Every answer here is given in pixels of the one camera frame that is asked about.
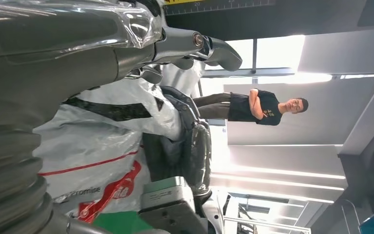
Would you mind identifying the person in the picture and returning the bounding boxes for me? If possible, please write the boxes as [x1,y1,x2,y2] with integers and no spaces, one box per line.
[193,88,310,127]

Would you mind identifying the metal frame rack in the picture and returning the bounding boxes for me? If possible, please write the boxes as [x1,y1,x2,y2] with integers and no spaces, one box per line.
[222,194,312,234]

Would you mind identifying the ruler label with yellow sticker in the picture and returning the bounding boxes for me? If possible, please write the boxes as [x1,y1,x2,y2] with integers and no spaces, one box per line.
[164,0,276,16]

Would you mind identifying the black scanner post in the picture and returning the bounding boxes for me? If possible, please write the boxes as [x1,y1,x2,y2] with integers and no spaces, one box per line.
[163,0,360,42]

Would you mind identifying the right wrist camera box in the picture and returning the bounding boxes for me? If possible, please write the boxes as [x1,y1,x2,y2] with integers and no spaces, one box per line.
[138,175,209,234]

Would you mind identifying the green conveyor belt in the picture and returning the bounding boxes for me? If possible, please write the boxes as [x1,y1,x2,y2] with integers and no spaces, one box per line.
[92,211,154,234]

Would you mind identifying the grey parcel bag red print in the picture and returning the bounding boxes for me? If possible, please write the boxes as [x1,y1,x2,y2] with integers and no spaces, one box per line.
[34,59,207,224]

